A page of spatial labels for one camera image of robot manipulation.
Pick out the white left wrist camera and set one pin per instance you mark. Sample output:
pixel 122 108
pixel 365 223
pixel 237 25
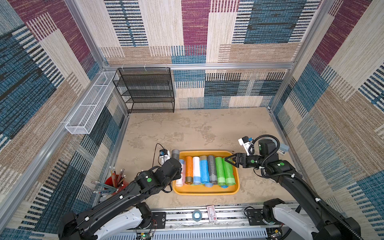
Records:
pixel 164 156

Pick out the orange trash bag roll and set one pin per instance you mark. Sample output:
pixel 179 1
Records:
pixel 189 171

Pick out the white wire mesh basket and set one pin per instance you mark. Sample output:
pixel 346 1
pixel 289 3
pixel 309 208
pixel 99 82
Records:
pixel 87 113

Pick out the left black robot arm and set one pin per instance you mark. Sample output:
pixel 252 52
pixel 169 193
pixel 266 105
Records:
pixel 123 211

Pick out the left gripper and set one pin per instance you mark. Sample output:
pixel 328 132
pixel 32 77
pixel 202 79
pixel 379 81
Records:
pixel 178 176

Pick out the white red label card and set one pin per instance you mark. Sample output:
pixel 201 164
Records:
pixel 212 215

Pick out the tape roll on rail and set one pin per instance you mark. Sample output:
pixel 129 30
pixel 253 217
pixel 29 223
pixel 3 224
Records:
pixel 197 215

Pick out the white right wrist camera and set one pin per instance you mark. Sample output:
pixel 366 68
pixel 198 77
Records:
pixel 246 144

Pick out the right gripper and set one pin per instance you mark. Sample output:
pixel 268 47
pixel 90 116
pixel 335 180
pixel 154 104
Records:
pixel 242 160

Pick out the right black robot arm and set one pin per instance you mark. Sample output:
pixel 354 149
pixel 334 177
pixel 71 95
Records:
pixel 323 222

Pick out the black mesh shelf rack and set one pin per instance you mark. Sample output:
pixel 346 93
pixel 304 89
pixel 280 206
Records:
pixel 146 90

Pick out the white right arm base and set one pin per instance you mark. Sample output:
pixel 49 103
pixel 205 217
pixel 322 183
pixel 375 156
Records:
pixel 277 212

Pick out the white blue trash bag roll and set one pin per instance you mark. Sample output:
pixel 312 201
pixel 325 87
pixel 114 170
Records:
pixel 180 182

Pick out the yellow plastic storage tray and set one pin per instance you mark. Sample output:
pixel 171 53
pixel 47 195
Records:
pixel 189 190

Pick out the grey trash bag roll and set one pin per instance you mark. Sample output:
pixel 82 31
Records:
pixel 175 154
pixel 212 170

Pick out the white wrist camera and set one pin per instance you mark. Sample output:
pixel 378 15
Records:
pixel 246 144
pixel 164 156

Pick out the green trash bag roll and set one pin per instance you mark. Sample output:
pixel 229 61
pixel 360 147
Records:
pixel 229 173

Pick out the white blue-end trash bag roll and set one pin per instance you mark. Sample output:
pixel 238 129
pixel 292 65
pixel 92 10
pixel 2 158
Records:
pixel 196 171

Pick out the light blue stapler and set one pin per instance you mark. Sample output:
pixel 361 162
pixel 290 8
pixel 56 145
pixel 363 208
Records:
pixel 283 149

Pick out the red pen cup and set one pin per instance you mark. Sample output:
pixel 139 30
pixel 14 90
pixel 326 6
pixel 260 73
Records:
pixel 113 185

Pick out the light blue trash bag roll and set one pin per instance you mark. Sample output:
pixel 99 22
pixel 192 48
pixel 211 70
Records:
pixel 205 179

